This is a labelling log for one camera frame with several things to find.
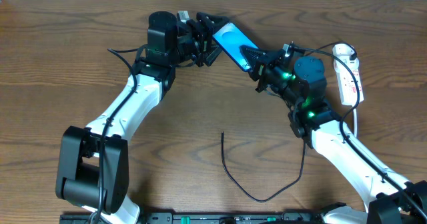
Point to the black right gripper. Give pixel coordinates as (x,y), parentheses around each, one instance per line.
(261,66)

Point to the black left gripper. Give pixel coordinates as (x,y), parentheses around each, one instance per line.
(203,40)

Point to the blue Galaxy smartphone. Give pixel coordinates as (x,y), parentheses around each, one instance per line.
(230,39)

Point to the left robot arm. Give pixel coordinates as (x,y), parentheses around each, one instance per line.
(93,168)

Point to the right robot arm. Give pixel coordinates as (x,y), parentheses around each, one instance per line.
(299,80)

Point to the white USB charger plug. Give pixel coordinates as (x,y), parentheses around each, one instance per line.
(344,50)

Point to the white power strip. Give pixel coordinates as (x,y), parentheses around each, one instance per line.
(346,86)

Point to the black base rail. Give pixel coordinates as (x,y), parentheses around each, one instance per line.
(228,218)

